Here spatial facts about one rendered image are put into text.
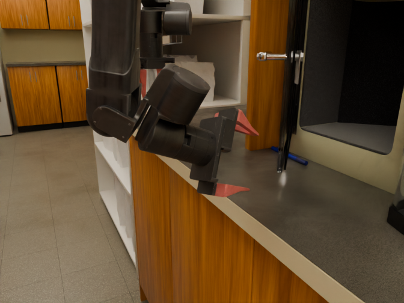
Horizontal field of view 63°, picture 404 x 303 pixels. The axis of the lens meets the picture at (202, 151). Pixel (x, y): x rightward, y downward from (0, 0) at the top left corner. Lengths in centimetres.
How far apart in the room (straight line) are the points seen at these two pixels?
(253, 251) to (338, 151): 31
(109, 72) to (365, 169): 56
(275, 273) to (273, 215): 10
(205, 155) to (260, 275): 28
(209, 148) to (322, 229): 22
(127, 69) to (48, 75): 495
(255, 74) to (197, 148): 45
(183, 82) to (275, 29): 53
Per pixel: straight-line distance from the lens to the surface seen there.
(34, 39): 592
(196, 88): 43
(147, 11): 84
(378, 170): 77
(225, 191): 51
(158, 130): 46
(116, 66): 45
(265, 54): 63
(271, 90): 93
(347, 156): 81
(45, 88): 540
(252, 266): 70
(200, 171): 53
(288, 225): 57
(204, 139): 50
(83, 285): 201
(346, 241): 56
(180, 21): 82
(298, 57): 63
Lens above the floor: 122
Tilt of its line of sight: 18 degrees down
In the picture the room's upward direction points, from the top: straight up
